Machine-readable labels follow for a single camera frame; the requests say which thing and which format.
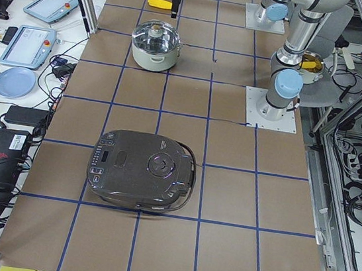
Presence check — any teach pendant tablet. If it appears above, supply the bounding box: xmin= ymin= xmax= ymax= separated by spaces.
xmin=0 ymin=25 xmax=57 ymax=70
xmin=23 ymin=0 xmax=79 ymax=23

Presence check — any dark grey rice cooker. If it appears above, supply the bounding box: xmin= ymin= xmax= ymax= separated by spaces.
xmin=86 ymin=129 xmax=197 ymax=213

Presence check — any glass pot lid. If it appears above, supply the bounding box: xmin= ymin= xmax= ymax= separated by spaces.
xmin=132 ymin=19 xmax=181 ymax=55

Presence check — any near teach pendant tablet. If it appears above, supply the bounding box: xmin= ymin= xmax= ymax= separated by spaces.
xmin=0 ymin=25 xmax=57 ymax=70

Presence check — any far teach pendant tablet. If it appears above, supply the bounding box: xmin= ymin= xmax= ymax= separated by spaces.
xmin=23 ymin=0 xmax=79 ymax=23

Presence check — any light blue plate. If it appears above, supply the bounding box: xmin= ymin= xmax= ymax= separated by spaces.
xmin=0 ymin=67 xmax=36 ymax=99

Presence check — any black power adapter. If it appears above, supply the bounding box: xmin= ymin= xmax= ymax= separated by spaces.
xmin=3 ymin=105 xmax=48 ymax=127

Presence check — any pale green cooking pot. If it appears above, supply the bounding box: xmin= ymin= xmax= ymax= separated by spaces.
xmin=128 ymin=17 xmax=187 ymax=75

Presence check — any yellow corn cob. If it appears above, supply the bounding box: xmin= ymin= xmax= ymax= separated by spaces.
xmin=147 ymin=0 xmax=172 ymax=11

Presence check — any steel pot on chair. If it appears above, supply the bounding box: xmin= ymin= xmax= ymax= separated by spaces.
xmin=298 ymin=51 xmax=324 ymax=85

